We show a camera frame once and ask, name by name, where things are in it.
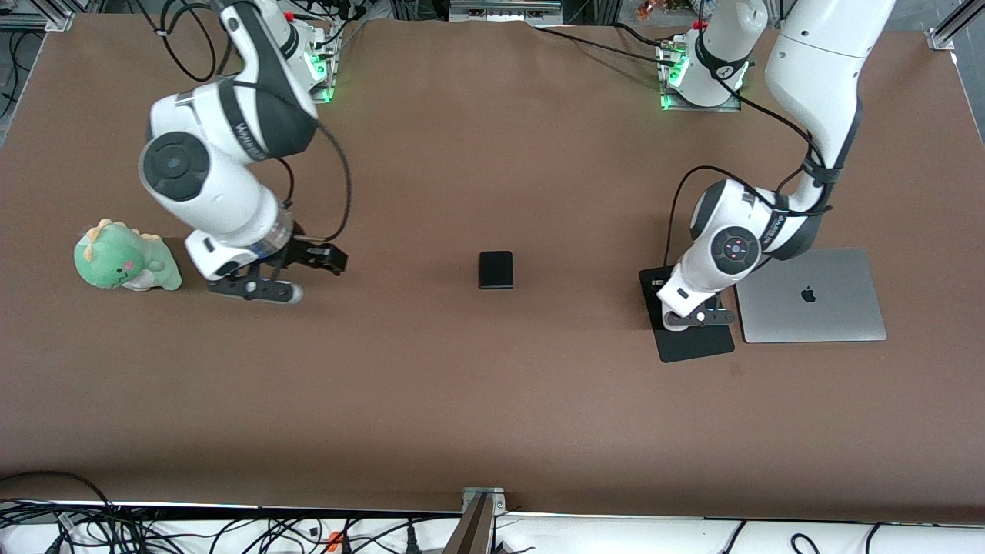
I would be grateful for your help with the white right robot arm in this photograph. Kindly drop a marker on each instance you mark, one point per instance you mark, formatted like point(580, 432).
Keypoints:
point(223, 192)

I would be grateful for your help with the black phone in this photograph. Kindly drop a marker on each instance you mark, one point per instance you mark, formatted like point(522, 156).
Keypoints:
point(495, 270)

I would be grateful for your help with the green dinosaur plush toy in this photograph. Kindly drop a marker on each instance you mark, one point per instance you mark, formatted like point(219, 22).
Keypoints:
point(115, 258)

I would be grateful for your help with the black mouse pad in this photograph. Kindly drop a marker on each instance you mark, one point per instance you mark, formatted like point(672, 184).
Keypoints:
point(692, 346)

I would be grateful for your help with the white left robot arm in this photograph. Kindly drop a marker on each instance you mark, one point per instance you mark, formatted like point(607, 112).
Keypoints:
point(816, 77)

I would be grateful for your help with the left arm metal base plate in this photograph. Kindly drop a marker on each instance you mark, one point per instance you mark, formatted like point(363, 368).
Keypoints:
point(735, 102)

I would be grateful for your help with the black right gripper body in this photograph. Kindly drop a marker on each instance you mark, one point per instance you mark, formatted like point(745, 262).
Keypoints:
point(302, 252)

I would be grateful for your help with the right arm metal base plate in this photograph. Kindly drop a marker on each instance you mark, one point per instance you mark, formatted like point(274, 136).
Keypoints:
point(327, 77)

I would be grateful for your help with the metal table edge bracket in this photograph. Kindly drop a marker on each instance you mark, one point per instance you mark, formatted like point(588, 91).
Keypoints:
point(471, 500)

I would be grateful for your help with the silver closed laptop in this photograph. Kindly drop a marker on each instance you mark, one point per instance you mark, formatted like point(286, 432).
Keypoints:
point(831, 308)

